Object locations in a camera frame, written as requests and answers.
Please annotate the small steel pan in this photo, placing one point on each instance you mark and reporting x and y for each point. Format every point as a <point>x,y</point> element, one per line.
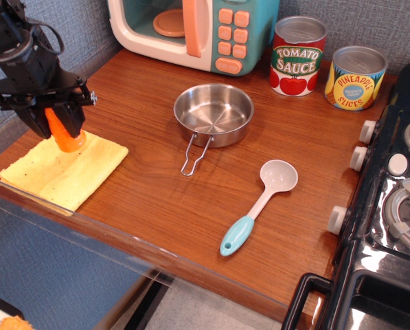
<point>212,115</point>

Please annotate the yellow folded towel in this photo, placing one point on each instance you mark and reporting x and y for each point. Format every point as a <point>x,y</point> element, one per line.
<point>64,181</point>

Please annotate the pineapple slices can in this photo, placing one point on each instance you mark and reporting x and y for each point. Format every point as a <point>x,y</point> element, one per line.
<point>355,76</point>

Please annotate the teal toy microwave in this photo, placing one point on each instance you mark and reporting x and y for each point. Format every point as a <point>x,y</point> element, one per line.
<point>224,37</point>

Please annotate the tomato sauce can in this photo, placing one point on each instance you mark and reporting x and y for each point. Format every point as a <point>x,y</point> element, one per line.
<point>296,56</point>

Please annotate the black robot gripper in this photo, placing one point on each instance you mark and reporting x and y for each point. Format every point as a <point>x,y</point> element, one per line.
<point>33,75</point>

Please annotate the grey spoon teal handle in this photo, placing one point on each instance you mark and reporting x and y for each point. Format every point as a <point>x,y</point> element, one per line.
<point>278,176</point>

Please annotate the black toy stove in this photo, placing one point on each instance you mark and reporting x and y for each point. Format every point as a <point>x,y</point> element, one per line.
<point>370,286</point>

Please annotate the orange fuzzy object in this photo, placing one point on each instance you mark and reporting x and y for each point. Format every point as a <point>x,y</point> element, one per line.
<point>15,323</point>

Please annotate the orange toy carrot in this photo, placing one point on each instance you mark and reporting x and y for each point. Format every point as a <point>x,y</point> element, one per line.
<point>64,140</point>

